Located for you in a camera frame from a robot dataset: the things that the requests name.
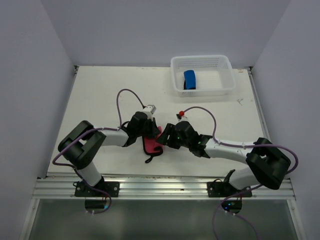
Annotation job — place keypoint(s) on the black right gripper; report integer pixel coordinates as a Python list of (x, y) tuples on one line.
[(163, 139)]

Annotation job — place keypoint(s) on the red microfiber towel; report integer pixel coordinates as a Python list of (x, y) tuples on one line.
[(151, 148)]

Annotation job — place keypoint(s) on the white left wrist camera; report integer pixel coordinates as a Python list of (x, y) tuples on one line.
[(149, 110)]

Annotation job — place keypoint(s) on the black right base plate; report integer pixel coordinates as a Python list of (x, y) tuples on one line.
[(220, 189)]

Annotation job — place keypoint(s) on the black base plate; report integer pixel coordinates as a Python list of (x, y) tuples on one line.
[(101, 189), (220, 189)]

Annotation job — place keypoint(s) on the aluminium mounting rail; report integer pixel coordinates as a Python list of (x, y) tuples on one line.
[(61, 186)]

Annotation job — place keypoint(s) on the blue microfiber towel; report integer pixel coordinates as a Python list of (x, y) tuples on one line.
[(189, 80)]

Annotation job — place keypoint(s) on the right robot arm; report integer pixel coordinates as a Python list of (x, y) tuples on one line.
[(266, 164)]

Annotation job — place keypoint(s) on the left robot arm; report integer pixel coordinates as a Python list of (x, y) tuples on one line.
[(81, 145)]

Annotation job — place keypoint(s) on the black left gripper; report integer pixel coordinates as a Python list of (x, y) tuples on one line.
[(154, 131)]

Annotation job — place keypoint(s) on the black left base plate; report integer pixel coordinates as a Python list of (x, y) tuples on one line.
[(101, 189)]

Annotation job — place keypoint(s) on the white perforated plastic basket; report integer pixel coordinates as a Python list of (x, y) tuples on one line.
[(214, 75)]

